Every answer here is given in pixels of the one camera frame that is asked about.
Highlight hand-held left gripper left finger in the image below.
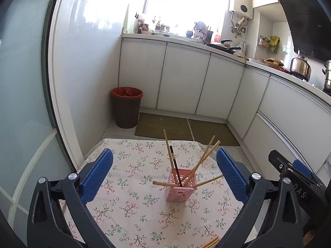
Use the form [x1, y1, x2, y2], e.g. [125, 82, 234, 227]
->
[27, 148, 114, 248]

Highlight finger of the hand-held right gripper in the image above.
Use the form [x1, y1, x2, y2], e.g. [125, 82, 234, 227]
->
[268, 150, 294, 177]
[293, 159, 315, 180]

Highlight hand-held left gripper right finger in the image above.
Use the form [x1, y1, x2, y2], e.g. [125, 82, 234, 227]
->
[216, 148, 304, 248]

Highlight pink perforated utensil holder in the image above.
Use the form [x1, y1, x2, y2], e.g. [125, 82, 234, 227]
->
[165, 168, 197, 202]

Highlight dark chopstick with gold band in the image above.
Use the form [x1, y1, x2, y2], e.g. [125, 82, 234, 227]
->
[169, 146, 183, 187]

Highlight person's right hand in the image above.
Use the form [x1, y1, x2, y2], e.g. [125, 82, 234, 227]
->
[304, 230, 315, 246]

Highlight floral tablecloth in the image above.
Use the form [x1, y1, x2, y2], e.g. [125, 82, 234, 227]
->
[61, 138, 259, 248]

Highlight olive floor mat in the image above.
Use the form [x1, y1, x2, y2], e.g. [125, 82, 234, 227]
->
[187, 119, 241, 147]
[134, 112, 193, 140]

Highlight brown trash bin red bag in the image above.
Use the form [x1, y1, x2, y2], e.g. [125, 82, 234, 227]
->
[111, 86, 143, 129]

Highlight steel steamer pot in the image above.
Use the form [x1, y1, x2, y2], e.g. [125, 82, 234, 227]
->
[322, 60, 331, 92]

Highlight steel kettle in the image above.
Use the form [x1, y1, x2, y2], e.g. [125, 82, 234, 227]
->
[290, 50, 311, 81]

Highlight basket of food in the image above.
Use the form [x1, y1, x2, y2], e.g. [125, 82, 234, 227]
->
[264, 57, 284, 68]

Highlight frosted glass sliding door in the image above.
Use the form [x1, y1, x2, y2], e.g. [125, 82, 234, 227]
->
[0, 0, 86, 238]

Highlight white kitchen base cabinets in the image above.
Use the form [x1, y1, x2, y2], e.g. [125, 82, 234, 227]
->
[118, 37, 331, 184]

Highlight yellow packet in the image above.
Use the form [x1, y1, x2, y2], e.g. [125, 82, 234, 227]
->
[269, 36, 280, 53]

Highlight black frying pan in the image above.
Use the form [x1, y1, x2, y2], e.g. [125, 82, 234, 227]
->
[207, 39, 241, 55]

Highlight black range hood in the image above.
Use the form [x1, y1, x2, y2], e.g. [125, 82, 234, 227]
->
[278, 0, 331, 62]

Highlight dark knife block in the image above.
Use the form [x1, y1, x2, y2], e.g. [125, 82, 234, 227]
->
[205, 27, 215, 44]

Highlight white kitchen countertop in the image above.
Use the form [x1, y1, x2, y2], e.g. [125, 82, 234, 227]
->
[122, 32, 331, 104]

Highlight row of small windowsill ornaments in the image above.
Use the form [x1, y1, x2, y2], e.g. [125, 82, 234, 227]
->
[137, 14, 172, 31]

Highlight white gas water heater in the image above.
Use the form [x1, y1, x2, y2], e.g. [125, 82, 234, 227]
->
[229, 0, 254, 20]

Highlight bright kitchen window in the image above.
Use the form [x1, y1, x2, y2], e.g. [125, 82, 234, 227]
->
[85, 0, 228, 35]

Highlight metal wall rack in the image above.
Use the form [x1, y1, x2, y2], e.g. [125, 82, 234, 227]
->
[258, 35, 271, 49]

